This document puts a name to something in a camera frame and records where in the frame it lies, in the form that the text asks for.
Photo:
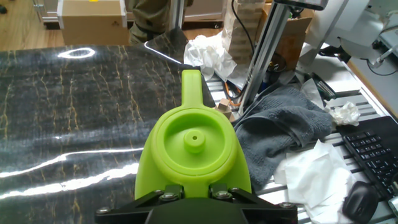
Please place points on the aluminium profile bar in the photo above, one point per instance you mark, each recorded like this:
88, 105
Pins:
264, 56

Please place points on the grey towel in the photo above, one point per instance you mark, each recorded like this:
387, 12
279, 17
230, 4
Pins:
280, 130

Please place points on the black keyboard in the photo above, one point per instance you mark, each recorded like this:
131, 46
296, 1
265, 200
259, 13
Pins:
373, 155

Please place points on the aluminium frame post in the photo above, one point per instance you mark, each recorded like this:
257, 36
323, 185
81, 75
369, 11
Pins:
176, 14

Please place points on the crumpled white paper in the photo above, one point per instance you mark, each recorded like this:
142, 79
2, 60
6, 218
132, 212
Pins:
345, 114

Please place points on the dark marble-pattern board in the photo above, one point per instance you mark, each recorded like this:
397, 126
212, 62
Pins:
77, 124

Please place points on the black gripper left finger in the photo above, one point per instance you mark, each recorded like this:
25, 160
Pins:
130, 213

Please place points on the white tissue paper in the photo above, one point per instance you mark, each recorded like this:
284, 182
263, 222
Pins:
314, 180

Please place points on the person legs olive trousers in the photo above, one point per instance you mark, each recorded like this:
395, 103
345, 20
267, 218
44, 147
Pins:
149, 18

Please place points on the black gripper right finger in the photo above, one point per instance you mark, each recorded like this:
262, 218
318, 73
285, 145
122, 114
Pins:
267, 213

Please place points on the lime green watering can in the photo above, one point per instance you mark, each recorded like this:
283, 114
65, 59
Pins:
192, 149

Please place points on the white monitor stand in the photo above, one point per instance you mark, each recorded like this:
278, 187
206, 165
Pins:
342, 25

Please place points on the crumpled white plastic bag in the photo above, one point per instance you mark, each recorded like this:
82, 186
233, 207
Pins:
208, 54

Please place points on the black computer mouse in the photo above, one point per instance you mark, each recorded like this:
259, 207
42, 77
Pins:
360, 202

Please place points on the bagged wooden block stack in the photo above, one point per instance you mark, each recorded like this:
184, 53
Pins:
244, 28

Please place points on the open brown cardboard box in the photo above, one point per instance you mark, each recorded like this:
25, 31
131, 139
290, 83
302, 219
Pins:
292, 37

